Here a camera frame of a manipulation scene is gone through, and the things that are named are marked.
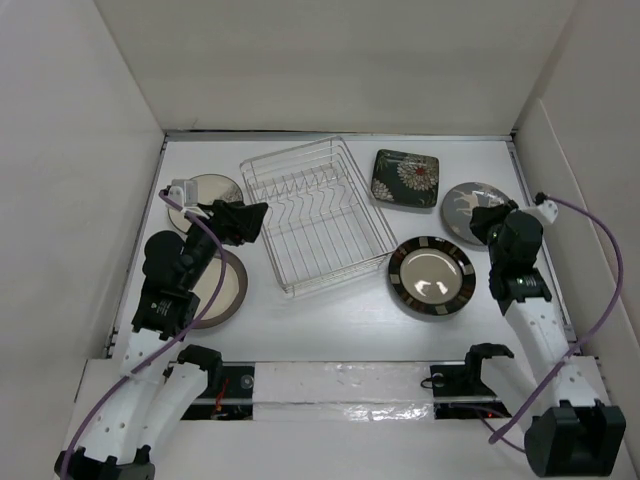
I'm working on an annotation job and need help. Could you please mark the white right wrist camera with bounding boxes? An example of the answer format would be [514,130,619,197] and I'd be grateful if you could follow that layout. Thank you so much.
[534,192,558,226]

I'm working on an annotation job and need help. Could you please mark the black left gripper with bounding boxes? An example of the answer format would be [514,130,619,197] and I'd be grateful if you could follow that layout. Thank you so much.
[181,199,266,290]

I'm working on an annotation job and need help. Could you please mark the black rimmed striped round plate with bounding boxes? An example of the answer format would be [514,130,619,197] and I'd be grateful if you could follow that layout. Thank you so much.
[387,236,476,316]

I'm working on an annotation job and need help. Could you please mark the grey round deer plate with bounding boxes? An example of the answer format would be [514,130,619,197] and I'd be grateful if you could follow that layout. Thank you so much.
[441,182,509,246]

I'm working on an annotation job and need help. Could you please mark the beige plate with brown rim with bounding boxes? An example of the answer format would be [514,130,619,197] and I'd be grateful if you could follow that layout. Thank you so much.
[193,250,248,329]

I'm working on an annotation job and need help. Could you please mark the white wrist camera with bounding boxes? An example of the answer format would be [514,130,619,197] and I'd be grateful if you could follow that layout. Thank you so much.
[534,192,558,226]
[167,179,198,209]

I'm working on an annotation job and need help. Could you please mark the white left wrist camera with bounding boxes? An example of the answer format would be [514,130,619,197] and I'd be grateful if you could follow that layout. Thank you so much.
[167,179,198,209]

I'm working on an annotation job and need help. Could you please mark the beige plate with tree pattern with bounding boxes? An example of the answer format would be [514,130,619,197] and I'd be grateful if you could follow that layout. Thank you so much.
[167,174,244,234]

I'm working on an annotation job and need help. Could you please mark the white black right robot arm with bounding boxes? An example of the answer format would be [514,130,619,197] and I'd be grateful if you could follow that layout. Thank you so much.
[461,198,626,478]

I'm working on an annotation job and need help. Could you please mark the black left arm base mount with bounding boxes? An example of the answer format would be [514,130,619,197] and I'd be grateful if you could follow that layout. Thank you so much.
[182,363,255,421]

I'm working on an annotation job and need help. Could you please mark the black square floral plate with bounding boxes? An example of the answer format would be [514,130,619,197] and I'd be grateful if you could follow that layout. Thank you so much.
[370,149,440,209]

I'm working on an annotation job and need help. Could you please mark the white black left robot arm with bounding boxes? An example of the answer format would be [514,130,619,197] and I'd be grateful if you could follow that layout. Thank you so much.
[54,200,268,479]

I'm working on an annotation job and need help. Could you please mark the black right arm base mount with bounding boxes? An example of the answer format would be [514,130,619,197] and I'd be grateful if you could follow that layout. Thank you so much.
[421,363,511,420]

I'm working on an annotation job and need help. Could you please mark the silver wire dish rack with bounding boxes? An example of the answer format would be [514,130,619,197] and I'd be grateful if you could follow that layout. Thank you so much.
[240,136,397,298]

